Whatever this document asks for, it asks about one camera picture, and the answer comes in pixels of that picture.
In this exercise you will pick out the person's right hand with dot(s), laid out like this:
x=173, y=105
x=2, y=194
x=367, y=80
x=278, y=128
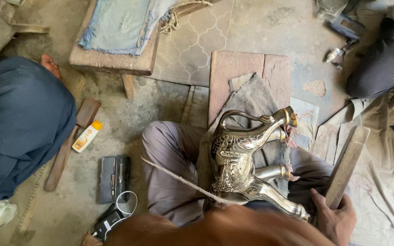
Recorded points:
x=335, y=223

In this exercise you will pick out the person's left hand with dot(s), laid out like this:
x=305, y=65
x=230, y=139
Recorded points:
x=91, y=240

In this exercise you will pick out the wooden beating stick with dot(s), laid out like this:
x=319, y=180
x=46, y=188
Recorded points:
x=347, y=164

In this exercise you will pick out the black power bank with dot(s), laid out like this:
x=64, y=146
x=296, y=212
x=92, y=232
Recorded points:
x=108, y=221

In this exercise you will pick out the beige ground sheet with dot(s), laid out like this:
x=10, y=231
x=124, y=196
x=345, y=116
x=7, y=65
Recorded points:
x=385, y=191

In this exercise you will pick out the black tool case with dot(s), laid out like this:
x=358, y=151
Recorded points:
x=114, y=179

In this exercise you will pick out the pink cloth scrap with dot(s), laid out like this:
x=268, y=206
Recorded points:
x=288, y=136
x=291, y=172

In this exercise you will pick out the worn wooden board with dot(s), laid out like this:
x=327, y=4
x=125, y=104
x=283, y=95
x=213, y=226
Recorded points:
x=325, y=143

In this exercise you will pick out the long wooden paddle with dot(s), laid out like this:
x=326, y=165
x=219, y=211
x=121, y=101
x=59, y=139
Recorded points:
x=70, y=143

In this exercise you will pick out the white bottle with yellow cap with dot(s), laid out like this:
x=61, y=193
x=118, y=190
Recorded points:
x=87, y=136

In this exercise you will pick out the person's grey trousered legs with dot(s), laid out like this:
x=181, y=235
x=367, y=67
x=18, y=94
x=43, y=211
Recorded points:
x=169, y=170

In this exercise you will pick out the stained paper sheet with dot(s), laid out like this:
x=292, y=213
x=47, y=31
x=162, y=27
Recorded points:
x=304, y=119

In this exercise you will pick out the engraved brass camel figurine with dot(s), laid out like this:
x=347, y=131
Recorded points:
x=238, y=160

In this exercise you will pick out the grey dusty cloth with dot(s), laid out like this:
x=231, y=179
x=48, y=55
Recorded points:
x=251, y=99

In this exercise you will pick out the small white-tipped metal tool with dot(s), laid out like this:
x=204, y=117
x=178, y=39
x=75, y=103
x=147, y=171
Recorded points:
x=337, y=53

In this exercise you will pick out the reddish wooden work bench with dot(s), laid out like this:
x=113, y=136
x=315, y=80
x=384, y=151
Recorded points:
x=238, y=75

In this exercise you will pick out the low wooden stool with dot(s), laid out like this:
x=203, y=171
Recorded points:
x=115, y=59

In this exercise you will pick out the dark blue box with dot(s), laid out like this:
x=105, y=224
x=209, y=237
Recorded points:
x=345, y=25

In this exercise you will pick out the blue denim cloth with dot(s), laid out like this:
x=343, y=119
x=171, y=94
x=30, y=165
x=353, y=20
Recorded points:
x=121, y=27

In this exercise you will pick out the patterned grey floor mat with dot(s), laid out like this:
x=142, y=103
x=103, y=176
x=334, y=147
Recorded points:
x=197, y=47

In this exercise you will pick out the pale wooden stick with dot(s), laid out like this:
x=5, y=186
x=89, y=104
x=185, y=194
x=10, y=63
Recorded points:
x=29, y=28

